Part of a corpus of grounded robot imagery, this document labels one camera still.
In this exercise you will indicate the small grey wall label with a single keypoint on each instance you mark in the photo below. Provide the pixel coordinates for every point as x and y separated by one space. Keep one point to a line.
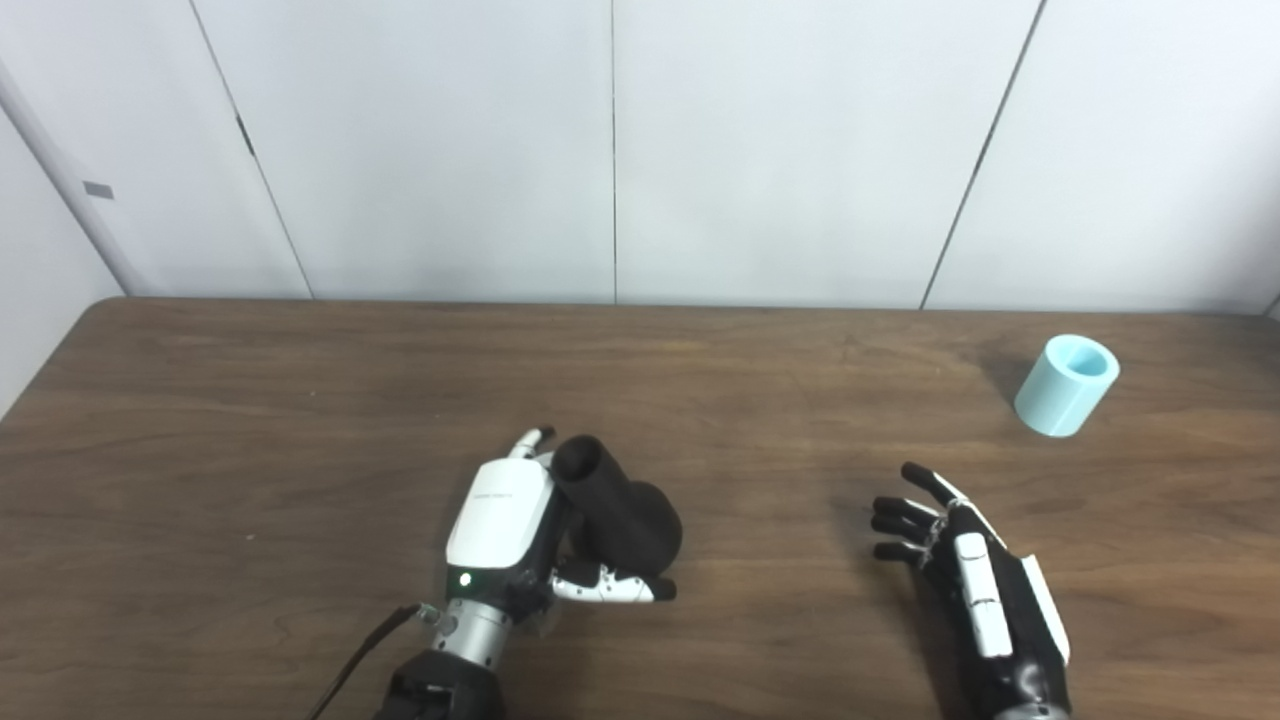
98 190

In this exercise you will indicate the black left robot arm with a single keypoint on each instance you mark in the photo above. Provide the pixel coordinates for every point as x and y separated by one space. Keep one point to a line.
445 690

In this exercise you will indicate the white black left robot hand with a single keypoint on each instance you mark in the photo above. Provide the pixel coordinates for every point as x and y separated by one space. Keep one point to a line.
495 515

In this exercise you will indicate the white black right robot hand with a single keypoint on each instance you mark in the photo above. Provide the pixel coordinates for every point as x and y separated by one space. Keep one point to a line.
1010 630

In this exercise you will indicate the black funnel-shaped nozzle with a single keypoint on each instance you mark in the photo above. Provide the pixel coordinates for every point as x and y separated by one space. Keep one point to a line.
630 525

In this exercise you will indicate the white wall corner post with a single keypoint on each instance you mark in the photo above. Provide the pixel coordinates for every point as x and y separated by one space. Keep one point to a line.
70 185

